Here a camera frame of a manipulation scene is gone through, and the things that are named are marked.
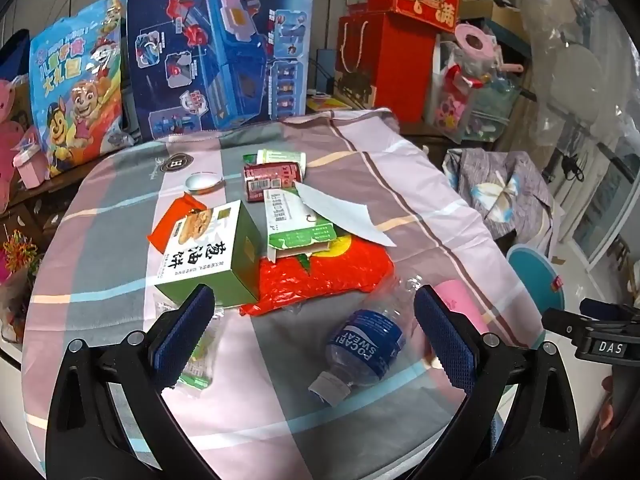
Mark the clear plastic toy bag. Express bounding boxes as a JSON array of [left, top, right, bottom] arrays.
[[425, 35, 531, 143]]

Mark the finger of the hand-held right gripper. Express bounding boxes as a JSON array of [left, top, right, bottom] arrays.
[[542, 308, 584, 346]]

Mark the small pink box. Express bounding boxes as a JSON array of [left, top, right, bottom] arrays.
[[12, 142, 48, 188]]

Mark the clear plastic sheet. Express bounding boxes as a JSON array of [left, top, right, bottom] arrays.
[[510, 0, 640, 161]]

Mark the cartoon puppy gift bag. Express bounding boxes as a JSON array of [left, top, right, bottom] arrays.
[[29, 0, 128, 178]]

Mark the blue toy box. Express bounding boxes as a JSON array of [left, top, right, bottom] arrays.
[[125, 0, 319, 141]]

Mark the orange cardboard box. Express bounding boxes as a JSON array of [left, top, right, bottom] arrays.
[[335, 12, 441, 123]]

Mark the green white medicine box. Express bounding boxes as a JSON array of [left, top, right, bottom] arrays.
[[263, 189, 337, 261]]

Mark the pink plush toy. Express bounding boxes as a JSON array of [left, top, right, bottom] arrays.
[[0, 77, 37, 211]]

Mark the orange snack packet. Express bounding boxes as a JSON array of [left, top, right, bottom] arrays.
[[147, 192, 208, 255]]

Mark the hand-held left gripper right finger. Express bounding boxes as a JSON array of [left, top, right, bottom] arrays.
[[413, 284, 583, 480]]

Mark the person's right hand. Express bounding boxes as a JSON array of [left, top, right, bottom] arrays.
[[597, 374, 626, 441]]

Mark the grey patterned cloth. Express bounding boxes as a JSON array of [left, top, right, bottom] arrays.
[[445, 147, 566, 256]]

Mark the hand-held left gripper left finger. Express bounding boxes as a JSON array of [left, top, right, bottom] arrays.
[[44, 283, 221, 480]]

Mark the red plastic bag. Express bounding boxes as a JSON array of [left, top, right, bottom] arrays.
[[240, 239, 396, 317]]

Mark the yellow picture book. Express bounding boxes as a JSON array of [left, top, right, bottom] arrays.
[[306, 92, 371, 117]]

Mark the green white-capped can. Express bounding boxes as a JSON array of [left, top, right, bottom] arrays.
[[243, 148, 307, 166]]

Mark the green pastry packet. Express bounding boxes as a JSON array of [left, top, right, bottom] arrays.
[[176, 304, 226, 391]]

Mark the checked pink grey tablecloth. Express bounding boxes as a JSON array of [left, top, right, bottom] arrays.
[[0, 107, 551, 480]]

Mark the teal trash bin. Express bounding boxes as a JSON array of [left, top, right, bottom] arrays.
[[507, 244, 566, 316]]

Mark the colourful pompom bouquet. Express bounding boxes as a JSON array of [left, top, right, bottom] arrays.
[[0, 230, 41, 283]]

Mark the red drink can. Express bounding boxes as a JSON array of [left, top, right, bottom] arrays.
[[243, 161, 307, 202]]

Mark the white paper sheet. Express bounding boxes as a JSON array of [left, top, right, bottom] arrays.
[[294, 181, 397, 247]]

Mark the black power cable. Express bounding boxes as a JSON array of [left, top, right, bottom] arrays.
[[550, 152, 586, 183]]

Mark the clear bottle blue label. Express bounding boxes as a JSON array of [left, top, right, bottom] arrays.
[[307, 275, 426, 406]]

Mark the green pancake carton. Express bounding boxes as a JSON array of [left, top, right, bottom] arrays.
[[154, 200, 263, 307]]

